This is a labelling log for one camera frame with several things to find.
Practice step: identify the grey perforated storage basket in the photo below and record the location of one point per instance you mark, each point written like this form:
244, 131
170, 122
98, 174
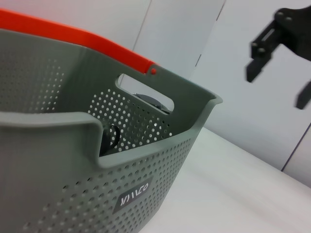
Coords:
60, 157

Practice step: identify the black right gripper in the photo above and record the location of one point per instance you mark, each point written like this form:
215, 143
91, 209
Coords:
298, 29

